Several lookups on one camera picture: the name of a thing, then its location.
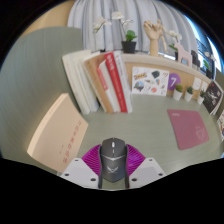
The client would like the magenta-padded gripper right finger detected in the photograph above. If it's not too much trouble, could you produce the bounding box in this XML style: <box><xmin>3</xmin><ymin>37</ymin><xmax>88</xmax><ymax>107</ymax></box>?
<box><xmin>125</xmin><ymin>143</ymin><xmax>167</xmax><ymax>190</ymax></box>

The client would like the grey curtain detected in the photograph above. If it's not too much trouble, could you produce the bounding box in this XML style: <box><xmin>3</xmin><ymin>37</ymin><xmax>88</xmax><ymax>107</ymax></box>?
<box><xmin>67</xmin><ymin>0</ymin><xmax>199</xmax><ymax>54</ymax></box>

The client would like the dark framed window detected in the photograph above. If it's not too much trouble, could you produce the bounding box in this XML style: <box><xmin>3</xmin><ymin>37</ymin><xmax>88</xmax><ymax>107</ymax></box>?
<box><xmin>186</xmin><ymin>16</ymin><xmax>223</xmax><ymax>68</ymax></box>

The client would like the white book behind black book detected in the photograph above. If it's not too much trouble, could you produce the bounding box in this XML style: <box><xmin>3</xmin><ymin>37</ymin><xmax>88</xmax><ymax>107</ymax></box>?
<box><xmin>214</xmin><ymin>93</ymin><xmax>224</xmax><ymax>117</ymax></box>

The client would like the white orchid behind horse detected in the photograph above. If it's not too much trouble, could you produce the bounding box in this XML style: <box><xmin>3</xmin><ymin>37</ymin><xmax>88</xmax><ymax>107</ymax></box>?
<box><xmin>167</xmin><ymin>30</ymin><xmax>184</xmax><ymax>61</ymax></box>

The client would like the red spine book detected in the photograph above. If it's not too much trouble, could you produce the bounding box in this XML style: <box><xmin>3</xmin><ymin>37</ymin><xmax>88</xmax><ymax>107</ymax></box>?
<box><xmin>103</xmin><ymin>51</ymin><xmax>129</xmax><ymax>114</ymax></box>

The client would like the wooden desk shelf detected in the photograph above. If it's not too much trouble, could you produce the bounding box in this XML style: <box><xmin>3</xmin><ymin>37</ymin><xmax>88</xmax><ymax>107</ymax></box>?
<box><xmin>120</xmin><ymin>53</ymin><xmax>216</xmax><ymax>98</ymax></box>

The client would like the small plant in white pot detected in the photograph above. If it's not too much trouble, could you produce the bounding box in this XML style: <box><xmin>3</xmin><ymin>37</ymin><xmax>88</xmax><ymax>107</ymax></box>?
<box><xmin>172</xmin><ymin>83</ymin><xmax>184</xmax><ymax>102</ymax></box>
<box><xmin>196</xmin><ymin>89</ymin><xmax>207</xmax><ymax>106</ymax></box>
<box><xmin>184</xmin><ymin>86</ymin><xmax>195</xmax><ymax>103</ymax></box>

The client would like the black wooden horse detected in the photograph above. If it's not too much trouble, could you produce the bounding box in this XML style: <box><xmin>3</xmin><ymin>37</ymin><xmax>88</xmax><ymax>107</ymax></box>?
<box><xmin>190</xmin><ymin>49</ymin><xmax>200</xmax><ymax>68</ymax></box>

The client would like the white orchid in black pot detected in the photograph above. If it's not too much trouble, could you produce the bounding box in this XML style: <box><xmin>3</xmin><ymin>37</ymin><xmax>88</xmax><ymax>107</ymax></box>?
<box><xmin>92</xmin><ymin>11</ymin><xmax>138</xmax><ymax>54</ymax></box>

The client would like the purple round sign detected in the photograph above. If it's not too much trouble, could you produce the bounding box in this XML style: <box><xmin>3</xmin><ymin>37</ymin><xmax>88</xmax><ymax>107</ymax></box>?
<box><xmin>166</xmin><ymin>73</ymin><xmax>182</xmax><ymax>92</ymax></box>

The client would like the white orchid in dark pot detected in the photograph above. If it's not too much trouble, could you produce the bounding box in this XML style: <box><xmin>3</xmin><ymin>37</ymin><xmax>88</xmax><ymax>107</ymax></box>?
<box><xmin>202</xmin><ymin>51</ymin><xmax>218</xmax><ymax>79</ymax></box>

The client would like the white wall socket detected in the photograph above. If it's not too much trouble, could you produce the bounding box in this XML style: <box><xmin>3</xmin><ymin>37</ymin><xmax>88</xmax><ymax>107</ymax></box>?
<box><xmin>200</xmin><ymin>81</ymin><xmax>210</xmax><ymax>93</ymax></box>
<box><xmin>192</xmin><ymin>77</ymin><xmax>203</xmax><ymax>91</ymax></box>

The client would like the small red and white book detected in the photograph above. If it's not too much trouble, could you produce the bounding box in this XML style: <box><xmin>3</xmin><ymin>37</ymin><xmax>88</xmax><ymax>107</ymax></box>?
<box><xmin>96</xmin><ymin>59</ymin><xmax>122</xmax><ymax>114</ymax></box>

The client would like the green desk partition panel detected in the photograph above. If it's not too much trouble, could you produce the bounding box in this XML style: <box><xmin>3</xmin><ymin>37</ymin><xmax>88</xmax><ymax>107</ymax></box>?
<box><xmin>213</xmin><ymin>69</ymin><xmax>224</xmax><ymax>98</ymax></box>
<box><xmin>0</xmin><ymin>26</ymin><xmax>84</xmax><ymax>158</ymax></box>

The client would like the beige book with red lettering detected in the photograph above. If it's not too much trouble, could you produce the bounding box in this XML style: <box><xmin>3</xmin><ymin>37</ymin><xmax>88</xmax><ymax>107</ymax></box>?
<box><xmin>26</xmin><ymin>92</ymin><xmax>90</xmax><ymax>174</ymax></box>

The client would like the tan book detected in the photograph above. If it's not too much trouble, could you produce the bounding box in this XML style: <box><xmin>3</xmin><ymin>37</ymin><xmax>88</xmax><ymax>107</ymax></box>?
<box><xmin>82</xmin><ymin>52</ymin><xmax>116</xmax><ymax>114</ymax></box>

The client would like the dark grey computer mouse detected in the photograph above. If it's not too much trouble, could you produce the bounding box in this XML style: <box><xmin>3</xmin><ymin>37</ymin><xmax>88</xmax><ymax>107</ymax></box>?
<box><xmin>98</xmin><ymin>137</ymin><xmax>129</xmax><ymax>184</ymax></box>

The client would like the white card with stickers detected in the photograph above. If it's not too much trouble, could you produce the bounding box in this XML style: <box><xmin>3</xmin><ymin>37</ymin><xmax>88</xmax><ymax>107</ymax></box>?
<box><xmin>131</xmin><ymin>66</ymin><xmax>170</xmax><ymax>97</ymax></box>

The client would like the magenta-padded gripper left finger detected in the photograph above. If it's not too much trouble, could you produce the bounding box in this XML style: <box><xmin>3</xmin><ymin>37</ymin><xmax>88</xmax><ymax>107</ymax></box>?
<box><xmin>60</xmin><ymin>143</ymin><xmax>102</xmax><ymax>190</ymax></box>

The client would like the wooden hand model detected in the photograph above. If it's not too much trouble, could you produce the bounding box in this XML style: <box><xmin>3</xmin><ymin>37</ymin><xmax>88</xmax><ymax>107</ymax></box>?
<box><xmin>143</xmin><ymin>20</ymin><xmax>163</xmax><ymax>57</ymax></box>

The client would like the black cover book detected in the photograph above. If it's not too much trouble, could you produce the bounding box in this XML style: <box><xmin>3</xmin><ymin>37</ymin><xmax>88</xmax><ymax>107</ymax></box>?
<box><xmin>201</xmin><ymin>80</ymin><xmax>224</xmax><ymax>115</ymax></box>

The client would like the maroon mouse pad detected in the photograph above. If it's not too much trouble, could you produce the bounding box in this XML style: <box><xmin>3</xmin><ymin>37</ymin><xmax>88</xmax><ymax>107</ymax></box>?
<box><xmin>166</xmin><ymin>108</ymin><xmax>211</xmax><ymax>151</ymax></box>

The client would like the thick white book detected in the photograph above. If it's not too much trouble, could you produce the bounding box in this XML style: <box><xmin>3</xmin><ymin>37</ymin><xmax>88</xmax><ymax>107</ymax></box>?
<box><xmin>61</xmin><ymin>49</ymin><xmax>93</xmax><ymax>116</ymax></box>

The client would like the pale pink wooden horse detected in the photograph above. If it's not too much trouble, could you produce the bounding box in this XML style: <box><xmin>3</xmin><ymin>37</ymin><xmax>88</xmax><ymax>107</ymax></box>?
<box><xmin>173</xmin><ymin>42</ymin><xmax>194</xmax><ymax>68</ymax></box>

